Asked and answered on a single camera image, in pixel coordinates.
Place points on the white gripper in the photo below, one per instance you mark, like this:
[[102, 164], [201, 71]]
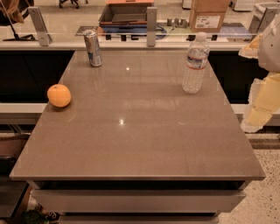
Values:
[[270, 48]]

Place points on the clear plastic water bottle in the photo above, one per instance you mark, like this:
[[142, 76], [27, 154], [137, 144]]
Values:
[[195, 64]]

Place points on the brown cardboard box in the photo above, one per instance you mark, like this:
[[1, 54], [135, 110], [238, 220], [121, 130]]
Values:
[[207, 15]]

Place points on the grey open tray box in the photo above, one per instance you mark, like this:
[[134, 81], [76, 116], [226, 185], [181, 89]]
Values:
[[125, 12]]

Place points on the silver blue drink can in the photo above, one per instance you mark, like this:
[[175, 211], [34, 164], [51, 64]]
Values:
[[93, 48]]

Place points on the orange fruit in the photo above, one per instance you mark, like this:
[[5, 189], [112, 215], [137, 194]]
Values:
[[59, 95]]

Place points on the black stand with rod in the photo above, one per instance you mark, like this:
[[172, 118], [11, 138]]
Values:
[[15, 11]]

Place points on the right metal glass bracket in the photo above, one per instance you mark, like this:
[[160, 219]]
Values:
[[261, 20]]

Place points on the metal glass bracket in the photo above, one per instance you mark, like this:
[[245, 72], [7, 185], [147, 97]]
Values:
[[261, 20], [151, 26], [44, 37]]

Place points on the middle metal glass bracket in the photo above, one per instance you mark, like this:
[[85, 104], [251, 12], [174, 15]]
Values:
[[151, 26]]

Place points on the left metal glass bracket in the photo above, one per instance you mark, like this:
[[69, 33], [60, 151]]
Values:
[[44, 37]]

